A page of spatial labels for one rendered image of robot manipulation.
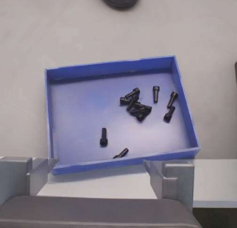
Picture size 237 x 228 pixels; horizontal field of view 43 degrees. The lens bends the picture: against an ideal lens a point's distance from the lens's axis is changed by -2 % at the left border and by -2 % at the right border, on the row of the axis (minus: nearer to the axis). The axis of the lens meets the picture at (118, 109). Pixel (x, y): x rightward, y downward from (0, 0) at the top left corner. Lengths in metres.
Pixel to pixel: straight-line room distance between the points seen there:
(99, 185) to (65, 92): 0.10
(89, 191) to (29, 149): 0.07
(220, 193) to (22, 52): 0.24
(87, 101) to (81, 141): 0.04
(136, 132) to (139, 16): 0.15
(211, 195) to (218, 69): 0.14
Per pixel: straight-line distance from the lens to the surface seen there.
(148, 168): 0.16
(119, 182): 0.27
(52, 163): 0.17
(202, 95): 0.32
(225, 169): 0.30
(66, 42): 0.34
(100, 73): 0.31
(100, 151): 0.28
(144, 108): 0.28
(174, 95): 0.30
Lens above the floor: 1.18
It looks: 63 degrees down
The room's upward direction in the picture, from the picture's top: 5 degrees clockwise
